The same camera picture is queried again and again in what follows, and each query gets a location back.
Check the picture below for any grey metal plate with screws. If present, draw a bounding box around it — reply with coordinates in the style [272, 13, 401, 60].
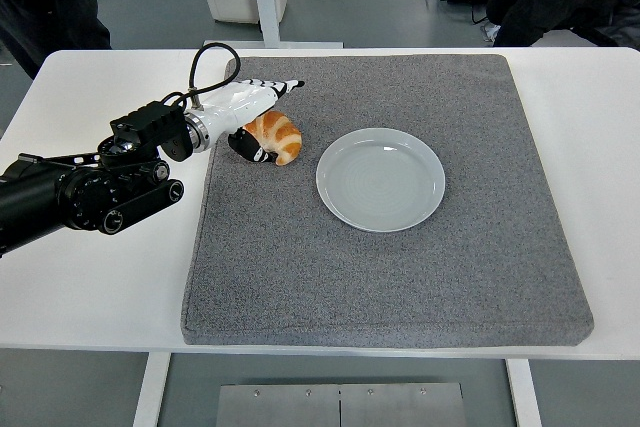
[215, 382, 467, 427]

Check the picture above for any grey fabric mat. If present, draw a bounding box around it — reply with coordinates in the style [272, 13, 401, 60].
[180, 53, 596, 349]

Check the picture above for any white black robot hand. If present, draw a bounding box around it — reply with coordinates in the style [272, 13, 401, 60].
[192, 77, 307, 165]

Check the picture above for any golden brown croissant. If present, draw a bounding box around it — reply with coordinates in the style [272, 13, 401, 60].
[242, 110, 303, 167]

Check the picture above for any white table leg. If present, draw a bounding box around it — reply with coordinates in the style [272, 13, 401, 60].
[504, 359, 544, 427]
[132, 352, 173, 427]

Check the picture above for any pale grey round plate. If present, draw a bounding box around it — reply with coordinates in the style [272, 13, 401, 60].
[315, 127, 446, 234]

